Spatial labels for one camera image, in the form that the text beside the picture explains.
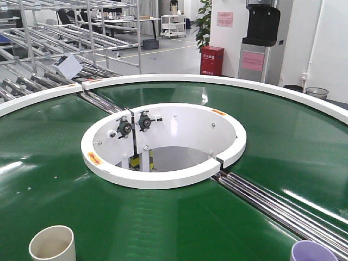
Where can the beige plastic cup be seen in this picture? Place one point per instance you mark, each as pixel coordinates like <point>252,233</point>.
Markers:
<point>53,243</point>

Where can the purple plastic cup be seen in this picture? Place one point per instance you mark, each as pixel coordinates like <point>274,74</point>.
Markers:
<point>306,250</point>

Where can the steel conveyor rollers left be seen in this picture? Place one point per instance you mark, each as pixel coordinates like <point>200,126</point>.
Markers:
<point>102,103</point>

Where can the steel conveyor rollers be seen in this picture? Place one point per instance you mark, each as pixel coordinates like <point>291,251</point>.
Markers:
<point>294,218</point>
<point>102,103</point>

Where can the steel conveyor rollers right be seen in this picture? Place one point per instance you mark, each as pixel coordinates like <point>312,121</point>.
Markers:
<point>294,218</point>

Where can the white outer conveyor rim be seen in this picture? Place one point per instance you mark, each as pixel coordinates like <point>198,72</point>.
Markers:
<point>323,106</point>

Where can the red fire extinguisher cabinet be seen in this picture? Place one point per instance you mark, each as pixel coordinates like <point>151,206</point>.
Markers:
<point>211,60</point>

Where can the dark grey floor box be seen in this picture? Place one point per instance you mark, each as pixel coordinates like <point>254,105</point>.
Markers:
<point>150,44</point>

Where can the green potted plant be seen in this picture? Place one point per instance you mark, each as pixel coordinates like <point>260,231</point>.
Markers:
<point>203,22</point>

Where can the white rolling cart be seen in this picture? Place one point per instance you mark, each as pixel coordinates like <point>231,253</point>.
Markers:
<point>173,26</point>

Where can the black water dispenser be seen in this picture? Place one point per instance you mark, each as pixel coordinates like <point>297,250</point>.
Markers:
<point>262,30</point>

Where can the metal roller rack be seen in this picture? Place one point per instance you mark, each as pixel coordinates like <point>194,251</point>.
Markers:
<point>35,34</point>

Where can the white control box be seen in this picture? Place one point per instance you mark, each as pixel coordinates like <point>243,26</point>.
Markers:
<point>67,66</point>

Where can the pink wall notice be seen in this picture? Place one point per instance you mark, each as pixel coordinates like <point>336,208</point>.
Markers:
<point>225,19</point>

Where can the wire mesh waste bin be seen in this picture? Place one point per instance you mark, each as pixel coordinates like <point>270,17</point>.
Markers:
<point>317,92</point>

